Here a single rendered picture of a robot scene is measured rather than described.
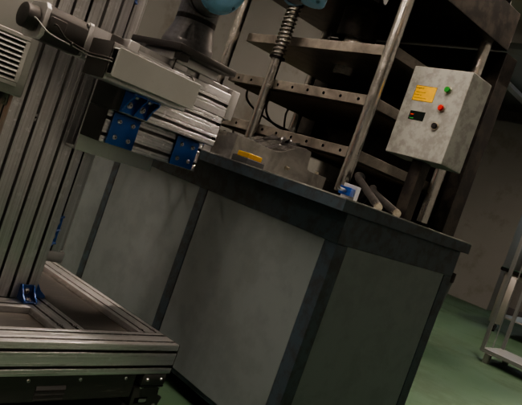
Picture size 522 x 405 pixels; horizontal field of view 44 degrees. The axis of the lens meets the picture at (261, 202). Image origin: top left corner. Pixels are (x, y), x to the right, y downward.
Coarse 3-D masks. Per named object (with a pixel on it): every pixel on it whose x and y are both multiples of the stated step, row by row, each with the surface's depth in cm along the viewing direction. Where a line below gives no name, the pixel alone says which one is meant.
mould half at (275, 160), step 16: (224, 144) 226; (240, 144) 224; (256, 144) 229; (272, 144) 248; (272, 160) 236; (288, 160) 241; (304, 160) 246; (288, 176) 243; (304, 176) 248; (320, 176) 254
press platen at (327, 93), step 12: (252, 84) 353; (276, 84) 338; (288, 84) 331; (300, 84) 325; (312, 96) 320; (324, 96) 311; (336, 96) 305; (348, 96) 300; (360, 96) 294; (384, 108) 294; (396, 108) 300
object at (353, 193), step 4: (348, 184) 216; (340, 188) 209; (344, 188) 210; (348, 188) 212; (352, 188) 212; (356, 188) 215; (360, 188) 217; (340, 192) 213; (344, 192) 212; (348, 192) 212; (352, 192) 212; (356, 192) 215; (344, 196) 216; (348, 196) 216; (352, 196) 214; (356, 196) 216; (356, 200) 217
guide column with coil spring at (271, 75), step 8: (296, 8) 336; (296, 16) 338; (288, 32) 337; (272, 64) 337; (272, 72) 337; (264, 80) 339; (272, 80) 338; (264, 88) 338; (264, 96) 338; (256, 104) 339; (264, 104) 339; (256, 112) 338; (256, 120) 338; (248, 128) 339; (256, 128) 339; (248, 136) 339
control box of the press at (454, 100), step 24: (432, 72) 276; (456, 72) 267; (408, 96) 282; (432, 96) 273; (456, 96) 265; (480, 96) 269; (408, 120) 280; (432, 120) 271; (456, 120) 262; (408, 144) 277; (432, 144) 268; (456, 144) 266; (456, 168) 271; (408, 192) 277; (408, 216) 278
